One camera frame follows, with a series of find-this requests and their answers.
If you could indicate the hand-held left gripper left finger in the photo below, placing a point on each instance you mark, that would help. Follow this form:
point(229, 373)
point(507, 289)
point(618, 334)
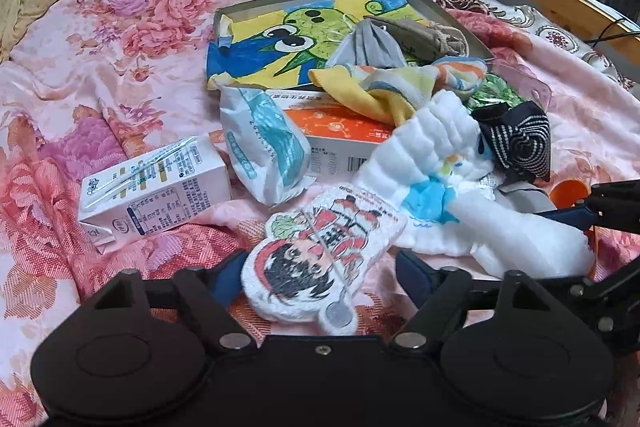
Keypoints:
point(225, 279)

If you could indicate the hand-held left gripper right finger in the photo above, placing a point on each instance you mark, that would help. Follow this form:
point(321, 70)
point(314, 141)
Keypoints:
point(415, 277)

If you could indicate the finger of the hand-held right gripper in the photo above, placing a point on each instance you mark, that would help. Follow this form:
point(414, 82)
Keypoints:
point(600, 302)
point(575, 217)

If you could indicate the orange cloth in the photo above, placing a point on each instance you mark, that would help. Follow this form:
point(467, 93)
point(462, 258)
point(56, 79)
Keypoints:
point(565, 194)

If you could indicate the cartoon boy plush pouch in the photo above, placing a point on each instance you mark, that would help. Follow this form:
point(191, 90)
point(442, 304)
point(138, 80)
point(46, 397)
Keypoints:
point(310, 257)

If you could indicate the black striped sock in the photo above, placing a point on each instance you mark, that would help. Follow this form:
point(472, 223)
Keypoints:
point(520, 142)

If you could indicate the white gauze towel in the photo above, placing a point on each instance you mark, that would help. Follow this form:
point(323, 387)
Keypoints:
point(435, 142)

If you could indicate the yellow striped towel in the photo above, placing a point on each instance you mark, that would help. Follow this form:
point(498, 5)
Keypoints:
point(380, 87)

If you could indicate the cartoon print towel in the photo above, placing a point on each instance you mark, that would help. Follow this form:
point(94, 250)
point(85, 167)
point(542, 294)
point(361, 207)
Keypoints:
point(260, 52)

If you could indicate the grey face mask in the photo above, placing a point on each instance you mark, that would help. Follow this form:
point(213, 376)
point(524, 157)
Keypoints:
point(365, 47)

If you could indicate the cartoon peashooter tray box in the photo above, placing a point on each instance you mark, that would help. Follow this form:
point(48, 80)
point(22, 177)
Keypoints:
point(440, 9)

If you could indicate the white milk carton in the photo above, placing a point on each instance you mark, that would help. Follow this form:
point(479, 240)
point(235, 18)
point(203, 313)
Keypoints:
point(150, 202)

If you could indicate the white teal packet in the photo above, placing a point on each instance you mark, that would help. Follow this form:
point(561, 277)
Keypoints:
point(265, 147)

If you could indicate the orange white carton box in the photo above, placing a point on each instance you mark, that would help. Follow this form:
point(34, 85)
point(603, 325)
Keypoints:
point(335, 127)

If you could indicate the brocade bedspread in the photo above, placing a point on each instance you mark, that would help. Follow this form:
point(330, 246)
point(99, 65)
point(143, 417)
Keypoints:
point(500, 7)

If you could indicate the pink floral bedsheet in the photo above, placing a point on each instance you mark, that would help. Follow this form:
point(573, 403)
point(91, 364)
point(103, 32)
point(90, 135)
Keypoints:
point(125, 32)

